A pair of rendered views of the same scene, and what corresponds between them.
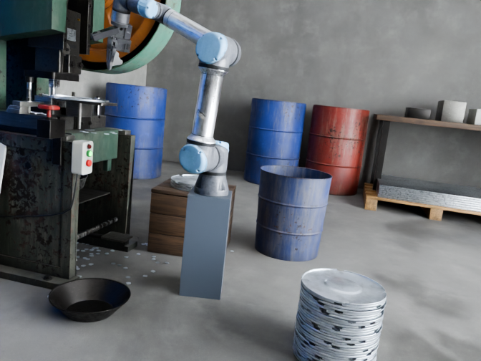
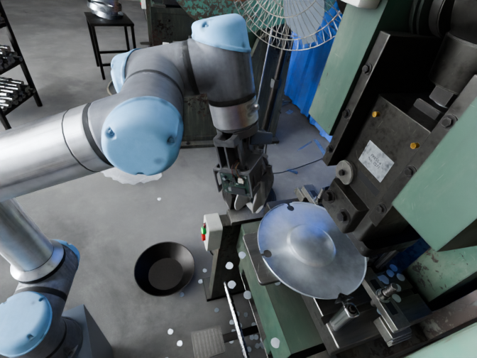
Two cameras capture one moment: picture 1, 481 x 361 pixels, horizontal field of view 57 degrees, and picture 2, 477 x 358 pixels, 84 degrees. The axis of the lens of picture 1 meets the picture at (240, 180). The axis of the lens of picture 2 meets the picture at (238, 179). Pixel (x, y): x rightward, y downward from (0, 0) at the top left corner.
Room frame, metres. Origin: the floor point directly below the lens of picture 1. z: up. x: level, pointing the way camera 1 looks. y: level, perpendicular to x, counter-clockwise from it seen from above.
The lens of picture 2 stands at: (2.26, 0.36, 1.36)
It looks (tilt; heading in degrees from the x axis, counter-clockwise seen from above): 43 degrees down; 142
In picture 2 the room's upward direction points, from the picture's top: 11 degrees clockwise
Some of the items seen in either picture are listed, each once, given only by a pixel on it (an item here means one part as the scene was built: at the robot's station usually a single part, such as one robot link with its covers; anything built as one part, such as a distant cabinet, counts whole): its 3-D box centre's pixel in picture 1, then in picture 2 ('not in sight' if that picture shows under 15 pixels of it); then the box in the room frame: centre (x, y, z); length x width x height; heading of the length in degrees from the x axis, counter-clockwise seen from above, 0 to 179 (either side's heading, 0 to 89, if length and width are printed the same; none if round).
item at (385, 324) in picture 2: not in sight; (385, 299); (2.25, 0.88, 0.76); 0.17 x 0.06 x 0.10; 167
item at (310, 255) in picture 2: (76, 98); (311, 243); (2.06, 0.79, 0.78); 0.29 x 0.29 x 0.01
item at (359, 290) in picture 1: (343, 285); not in sight; (1.45, -0.39, 0.26); 0.29 x 0.29 x 0.01
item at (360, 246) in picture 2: (52, 78); (364, 217); (2.09, 0.92, 0.86); 0.20 x 0.16 x 0.05; 167
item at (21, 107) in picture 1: (27, 100); (316, 197); (1.92, 0.95, 0.76); 0.17 x 0.06 x 0.10; 167
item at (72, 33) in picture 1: (62, 40); (385, 168); (2.08, 0.88, 1.04); 0.17 x 0.15 x 0.30; 77
